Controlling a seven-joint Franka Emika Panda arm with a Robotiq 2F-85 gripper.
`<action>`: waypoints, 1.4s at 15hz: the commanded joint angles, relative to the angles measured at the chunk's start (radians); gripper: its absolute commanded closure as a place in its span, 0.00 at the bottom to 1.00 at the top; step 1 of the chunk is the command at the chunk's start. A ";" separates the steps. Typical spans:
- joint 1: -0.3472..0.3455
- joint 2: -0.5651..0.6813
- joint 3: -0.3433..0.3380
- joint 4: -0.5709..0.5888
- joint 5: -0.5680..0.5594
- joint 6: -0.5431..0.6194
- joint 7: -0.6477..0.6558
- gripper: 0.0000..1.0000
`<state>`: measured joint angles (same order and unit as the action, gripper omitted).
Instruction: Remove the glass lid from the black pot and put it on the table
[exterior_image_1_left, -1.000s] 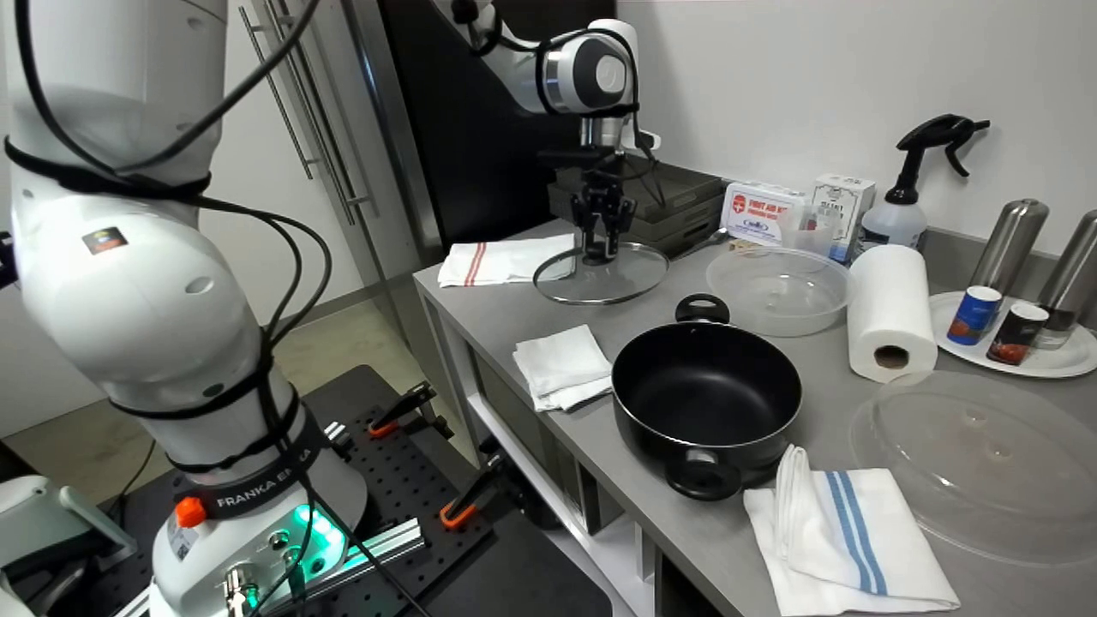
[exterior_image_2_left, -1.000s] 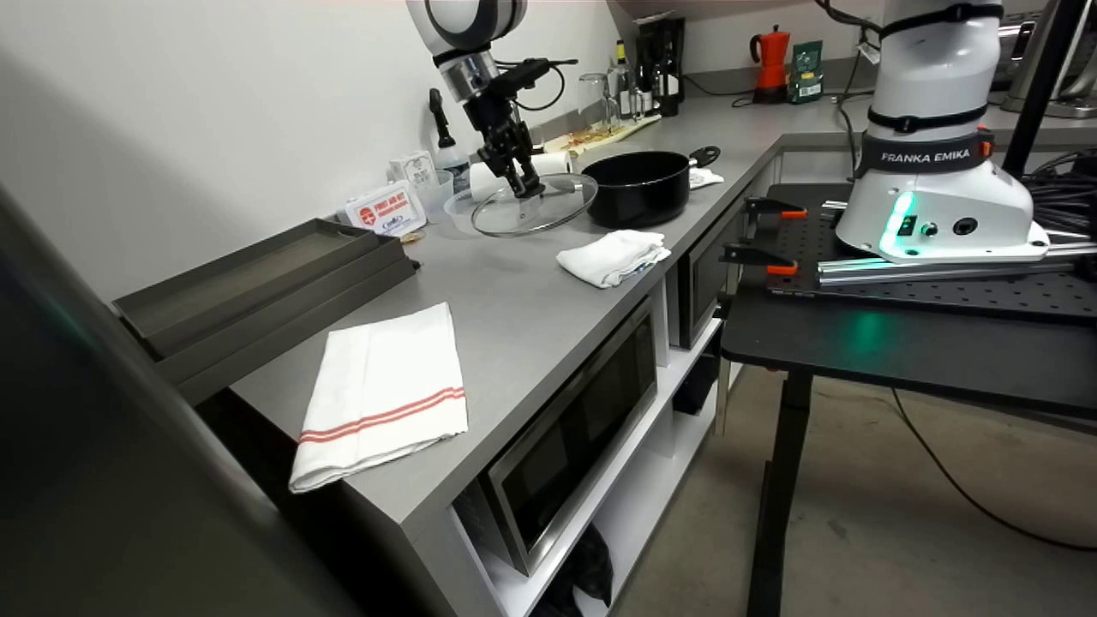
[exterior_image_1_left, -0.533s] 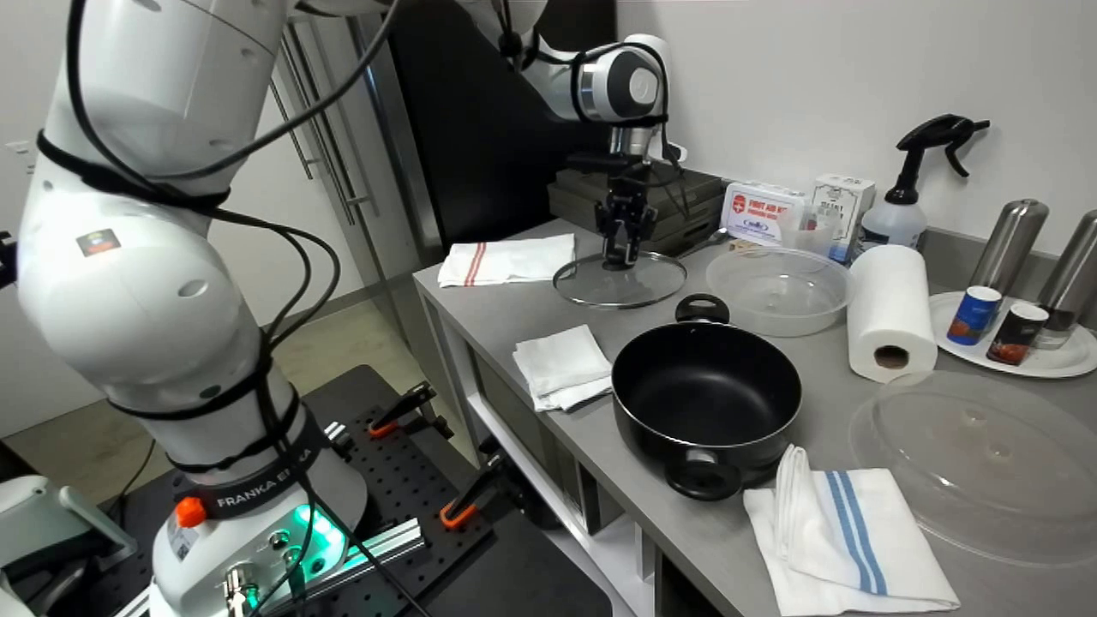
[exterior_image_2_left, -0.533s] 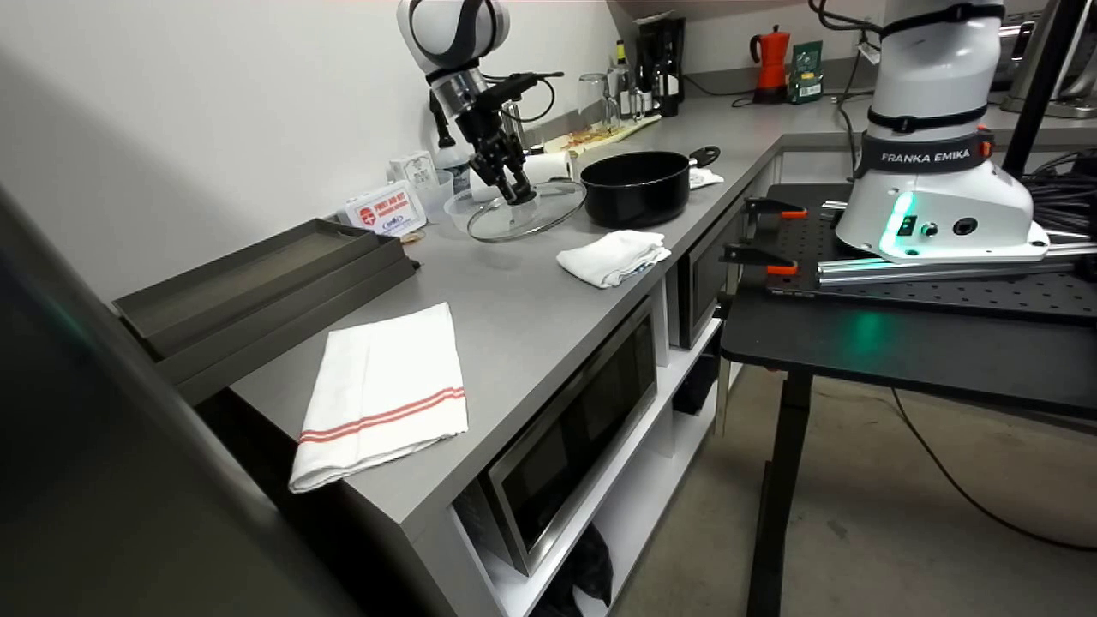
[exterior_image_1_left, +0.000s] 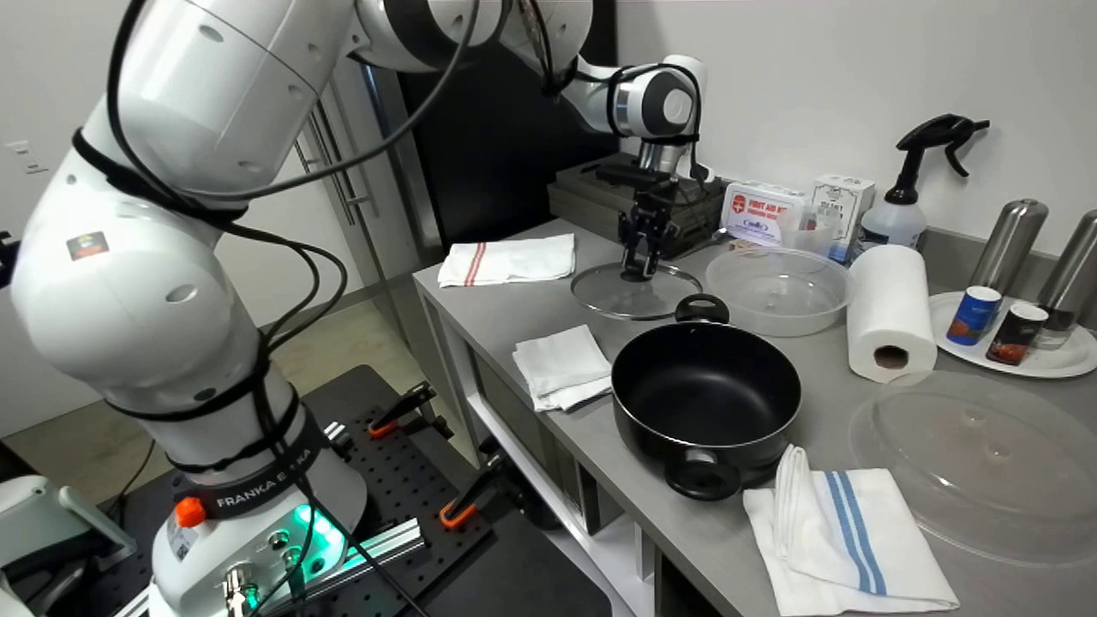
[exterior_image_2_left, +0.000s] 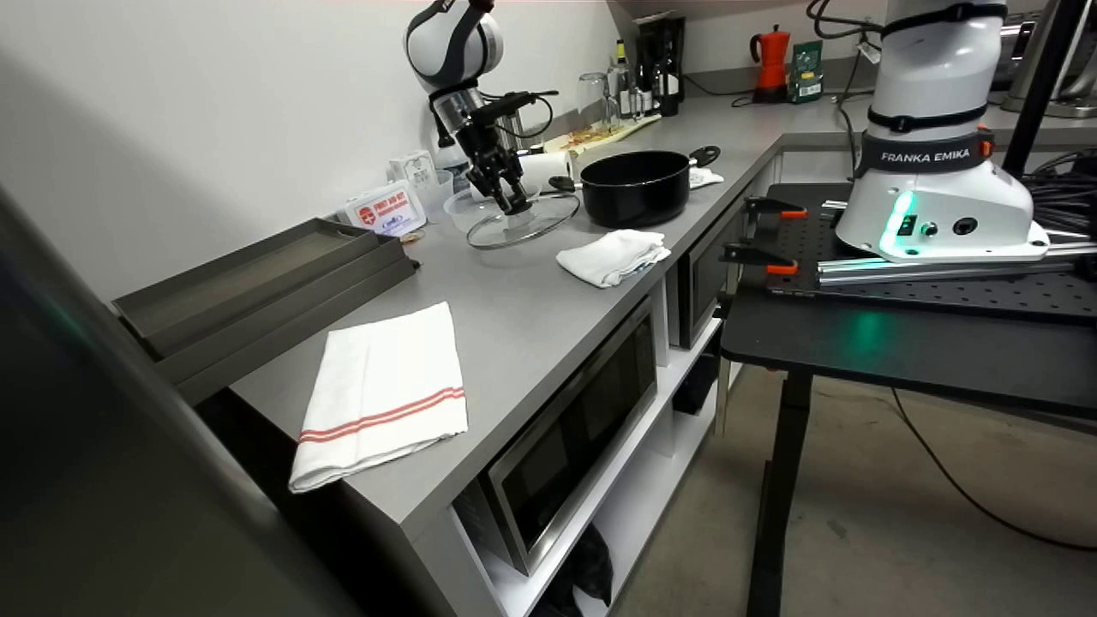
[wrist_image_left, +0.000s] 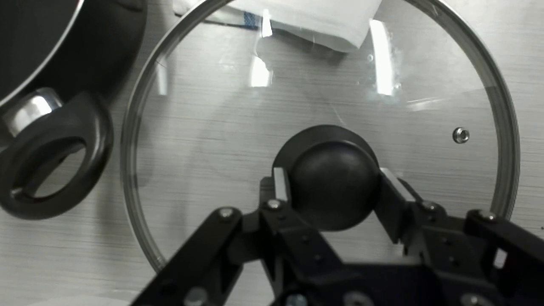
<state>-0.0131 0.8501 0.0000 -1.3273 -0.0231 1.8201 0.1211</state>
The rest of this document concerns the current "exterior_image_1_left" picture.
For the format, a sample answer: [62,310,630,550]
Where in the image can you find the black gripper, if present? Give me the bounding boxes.
[619,168,701,284]

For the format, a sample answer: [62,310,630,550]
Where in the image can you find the glass lid with black knob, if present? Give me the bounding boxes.
[565,257,707,326]

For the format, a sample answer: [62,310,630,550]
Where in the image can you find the dark grey stacked trays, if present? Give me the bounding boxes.
[547,150,730,261]

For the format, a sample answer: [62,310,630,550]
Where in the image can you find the white box with red print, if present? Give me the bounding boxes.
[718,179,815,251]

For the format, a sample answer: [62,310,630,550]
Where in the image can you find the white towel with red stripe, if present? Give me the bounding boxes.
[435,229,581,290]

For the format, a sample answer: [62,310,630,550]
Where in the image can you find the clear plastic bowl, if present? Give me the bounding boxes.
[704,241,854,344]

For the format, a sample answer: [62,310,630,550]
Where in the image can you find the plain white folded cloth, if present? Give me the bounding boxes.
[510,322,614,413]

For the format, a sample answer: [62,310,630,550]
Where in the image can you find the large black panel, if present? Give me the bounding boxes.
[392,0,623,251]

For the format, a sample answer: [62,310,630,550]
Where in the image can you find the white carton box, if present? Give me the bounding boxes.
[798,171,883,267]

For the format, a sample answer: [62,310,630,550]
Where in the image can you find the steel microwave oven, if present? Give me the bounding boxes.
[461,339,594,517]

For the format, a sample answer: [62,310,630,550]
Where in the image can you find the white paper towel roll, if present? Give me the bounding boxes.
[845,241,944,386]

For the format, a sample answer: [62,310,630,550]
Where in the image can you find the spray bottle with black trigger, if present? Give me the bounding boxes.
[859,113,996,257]

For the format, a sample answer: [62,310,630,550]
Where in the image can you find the black clamp with orange tips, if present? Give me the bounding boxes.
[440,457,508,534]
[364,381,440,444]

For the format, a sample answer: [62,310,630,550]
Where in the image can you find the jar with blue label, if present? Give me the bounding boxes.
[944,284,1006,350]

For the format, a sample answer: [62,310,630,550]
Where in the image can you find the white towel with blue stripes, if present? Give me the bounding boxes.
[740,441,964,617]

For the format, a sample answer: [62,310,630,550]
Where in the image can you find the black perforated robot table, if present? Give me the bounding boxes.
[100,363,614,617]

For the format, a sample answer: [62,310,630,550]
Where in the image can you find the steel shaker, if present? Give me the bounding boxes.
[1036,206,1097,330]
[971,195,1053,297]

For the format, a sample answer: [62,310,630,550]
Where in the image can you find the dark red spice jar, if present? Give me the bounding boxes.
[984,297,1053,369]

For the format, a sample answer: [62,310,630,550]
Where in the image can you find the large clear plastic plate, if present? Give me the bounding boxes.
[850,381,1097,571]

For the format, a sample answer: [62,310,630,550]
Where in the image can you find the white plate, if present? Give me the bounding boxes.
[926,286,1097,385]

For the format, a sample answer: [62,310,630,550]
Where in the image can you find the black pot with handles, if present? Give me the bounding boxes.
[607,290,805,504]

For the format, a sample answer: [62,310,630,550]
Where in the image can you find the aluminium rail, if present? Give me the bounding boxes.
[290,510,434,595]

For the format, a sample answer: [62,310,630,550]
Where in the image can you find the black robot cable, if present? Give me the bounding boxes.
[64,0,707,617]

